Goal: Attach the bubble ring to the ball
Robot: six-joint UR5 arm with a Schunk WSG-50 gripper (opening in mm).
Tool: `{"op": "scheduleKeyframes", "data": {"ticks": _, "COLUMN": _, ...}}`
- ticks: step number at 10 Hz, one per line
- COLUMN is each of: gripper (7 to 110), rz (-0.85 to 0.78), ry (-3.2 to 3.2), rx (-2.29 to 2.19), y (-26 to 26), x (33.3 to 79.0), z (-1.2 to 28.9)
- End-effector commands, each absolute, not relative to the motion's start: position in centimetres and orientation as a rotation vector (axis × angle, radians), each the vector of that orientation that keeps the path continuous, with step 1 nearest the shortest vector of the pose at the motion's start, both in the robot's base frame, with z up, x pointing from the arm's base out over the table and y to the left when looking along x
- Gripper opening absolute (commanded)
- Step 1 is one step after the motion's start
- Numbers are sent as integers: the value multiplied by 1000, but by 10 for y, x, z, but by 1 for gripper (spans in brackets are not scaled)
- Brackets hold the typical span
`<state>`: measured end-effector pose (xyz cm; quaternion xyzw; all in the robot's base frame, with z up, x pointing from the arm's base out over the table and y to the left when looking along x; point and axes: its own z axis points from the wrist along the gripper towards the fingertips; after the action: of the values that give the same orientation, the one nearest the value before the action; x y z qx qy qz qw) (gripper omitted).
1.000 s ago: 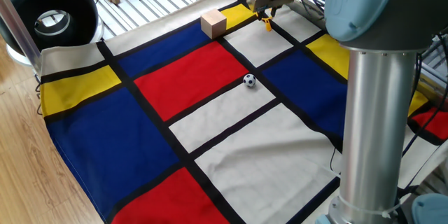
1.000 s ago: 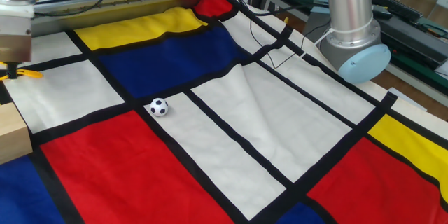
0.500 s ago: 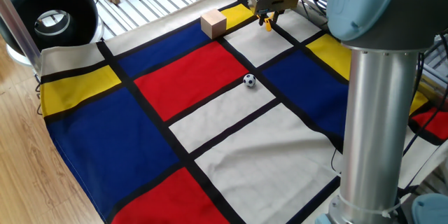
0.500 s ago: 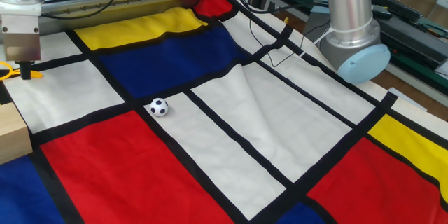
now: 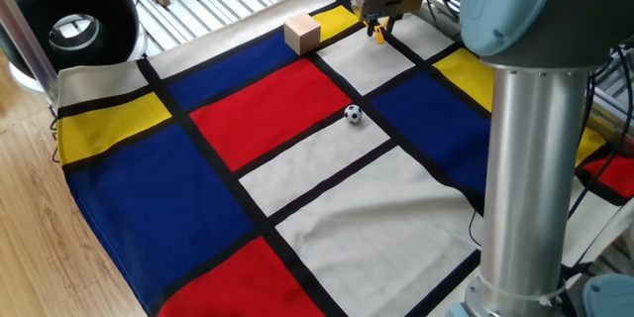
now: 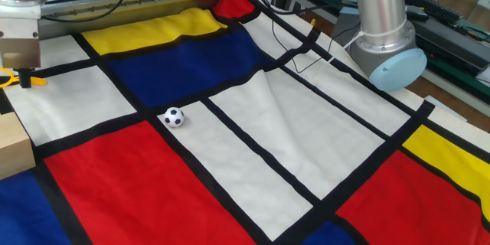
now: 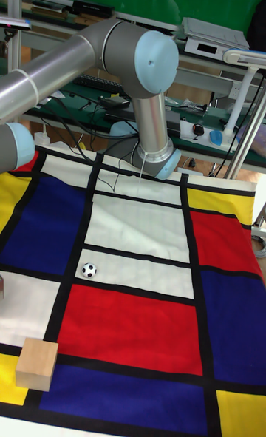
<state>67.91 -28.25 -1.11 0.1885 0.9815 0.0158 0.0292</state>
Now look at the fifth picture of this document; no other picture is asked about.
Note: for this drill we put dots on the large wooden cube block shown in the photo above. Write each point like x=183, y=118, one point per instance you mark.
x=302, y=34

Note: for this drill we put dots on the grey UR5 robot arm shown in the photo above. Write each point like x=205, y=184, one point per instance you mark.
x=535, y=158

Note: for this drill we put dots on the Mondrian pattern colour cloth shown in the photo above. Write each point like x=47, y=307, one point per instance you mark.
x=347, y=233

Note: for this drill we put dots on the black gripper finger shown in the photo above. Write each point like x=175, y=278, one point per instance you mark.
x=391, y=24
x=371, y=29

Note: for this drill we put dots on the aluminium table edge rail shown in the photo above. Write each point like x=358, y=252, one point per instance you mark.
x=606, y=109

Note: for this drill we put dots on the small black white soccer ball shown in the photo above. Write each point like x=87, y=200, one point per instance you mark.
x=352, y=113

